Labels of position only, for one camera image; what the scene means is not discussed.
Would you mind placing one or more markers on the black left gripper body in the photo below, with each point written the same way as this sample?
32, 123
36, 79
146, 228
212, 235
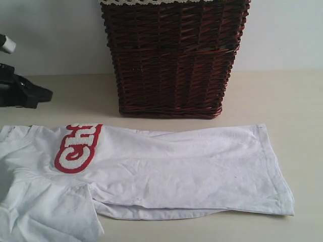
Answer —
17, 91

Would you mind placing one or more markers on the white t-shirt red logo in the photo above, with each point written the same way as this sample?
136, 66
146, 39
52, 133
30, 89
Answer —
55, 182

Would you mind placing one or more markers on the dark brown wicker basket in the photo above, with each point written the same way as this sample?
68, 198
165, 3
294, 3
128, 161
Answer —
174, 60

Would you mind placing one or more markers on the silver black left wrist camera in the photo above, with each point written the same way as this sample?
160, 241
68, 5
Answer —
6, 44

